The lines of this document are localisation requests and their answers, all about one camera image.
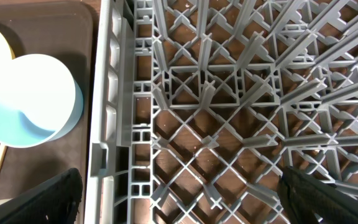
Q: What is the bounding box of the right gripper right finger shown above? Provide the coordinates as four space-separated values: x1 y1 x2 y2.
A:
277 166 358 223

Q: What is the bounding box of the dark brown serving tray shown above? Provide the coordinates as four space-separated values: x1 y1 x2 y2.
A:
0 1 96 200

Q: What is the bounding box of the grey dishwasher rack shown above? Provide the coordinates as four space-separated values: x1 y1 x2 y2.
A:
83 0 358 223

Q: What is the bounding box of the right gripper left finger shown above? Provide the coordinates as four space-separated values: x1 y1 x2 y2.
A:
0 168 83 224

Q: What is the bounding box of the light blue bowl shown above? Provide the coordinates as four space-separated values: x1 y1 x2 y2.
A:
0 54 84 148

